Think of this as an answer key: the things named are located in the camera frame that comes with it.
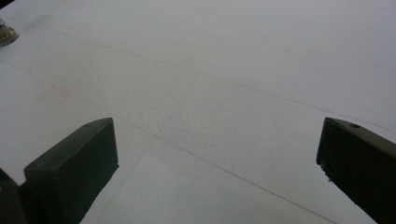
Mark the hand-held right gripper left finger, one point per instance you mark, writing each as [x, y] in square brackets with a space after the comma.
[71, 174]

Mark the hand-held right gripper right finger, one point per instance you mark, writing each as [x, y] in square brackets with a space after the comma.
[364, 161]

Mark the round metal stand foot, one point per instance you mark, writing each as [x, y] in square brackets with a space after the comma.
[5, 33]

